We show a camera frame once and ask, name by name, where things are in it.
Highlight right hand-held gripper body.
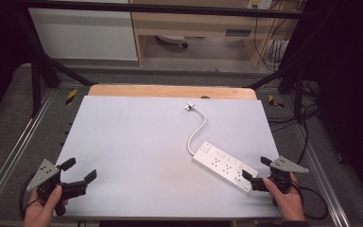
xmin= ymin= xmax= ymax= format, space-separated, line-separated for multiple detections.
xmin=251 ymin=156 xmax=310 ymax=194

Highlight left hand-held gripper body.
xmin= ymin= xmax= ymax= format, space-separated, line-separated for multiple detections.
xmin=26 ymin=159 xmax=88 ymax=218

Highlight white power strip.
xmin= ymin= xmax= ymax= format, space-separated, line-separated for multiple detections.
xmin=191 ymin=140 xmax=260 ymax=196

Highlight person's left hand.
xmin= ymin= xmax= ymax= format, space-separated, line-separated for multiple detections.
xmin=23 ymin=184 xmax=64 ymax=227

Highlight person's right hand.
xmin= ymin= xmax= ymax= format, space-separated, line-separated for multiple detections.
xmin=263 ymin=172 xmax=306 ymax=222

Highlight white table board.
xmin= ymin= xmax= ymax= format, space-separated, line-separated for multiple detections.
xmin=54 ymin=95 xmax=282 ymax=220

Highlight yellow black tape strip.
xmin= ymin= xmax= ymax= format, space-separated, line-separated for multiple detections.
xmin=268 ymin=94 xmax=285 ymax=109
xmin=64 ymin=88 xmax=78 ymax=106

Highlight white plug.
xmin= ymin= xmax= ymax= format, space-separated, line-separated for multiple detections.
xmin=183 ymin=99 xmax=197 ymax=112

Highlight black curtain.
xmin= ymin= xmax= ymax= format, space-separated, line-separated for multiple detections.
xmin=283 ymin=0 xmax=363 ymax=202
xmin=0 ymin=0 xmax=42 ymax=131

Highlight wooden table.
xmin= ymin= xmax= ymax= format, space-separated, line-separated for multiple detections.
xmin=87 ymin=83 xmax=258 ymax=101

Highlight white cabinet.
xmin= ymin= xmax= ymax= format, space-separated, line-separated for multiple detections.
xmin=27 ymin=0 xmax=139 ymax=61

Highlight office chair base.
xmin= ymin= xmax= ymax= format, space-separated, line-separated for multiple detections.
xmin=155 ymin=34 xmax=190 ymax=49

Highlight light wooden desk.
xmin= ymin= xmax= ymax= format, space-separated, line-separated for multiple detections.
xmin=130 ymin=0 xmax=299 ymax=69

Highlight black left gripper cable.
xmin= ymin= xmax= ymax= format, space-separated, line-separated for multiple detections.
xmin=18 ymin=172 xmax=42 ymax=220

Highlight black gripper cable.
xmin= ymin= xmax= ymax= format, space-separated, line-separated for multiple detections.
xmin=291 ymin=181 xmax=330 ymax=221
xmin=18 ymin=172 xmax=42 ymax=220

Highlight aluminium rail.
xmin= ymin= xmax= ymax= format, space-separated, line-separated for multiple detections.
xmin=291 ymin=121 xmax=352 ymax=227
xmin=0 ymin=89 xmax=57 ymax=223

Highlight black floor cables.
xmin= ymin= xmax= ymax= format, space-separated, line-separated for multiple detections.
xmin=266 ymin=79 xmax=320 ymax=166

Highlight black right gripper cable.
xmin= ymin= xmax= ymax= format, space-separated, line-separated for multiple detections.
xmin=291 ymin=181 xmax=330 ymax=221

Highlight white power strip cable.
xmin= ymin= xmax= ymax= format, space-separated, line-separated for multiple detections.
xmin=187 ymin=106 xmax=208 ymax=156

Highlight hanging black cables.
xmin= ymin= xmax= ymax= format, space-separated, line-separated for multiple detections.
xmin=253 ymin=0 xmax=299 ymax=73

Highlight white wall socket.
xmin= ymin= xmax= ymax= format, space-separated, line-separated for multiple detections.
xmin=246 ymin=0 xmax=274 ymax=10

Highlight black metal frame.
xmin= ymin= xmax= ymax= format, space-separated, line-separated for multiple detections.
xmin=12 ymin=0 xmax=310 ymax=124

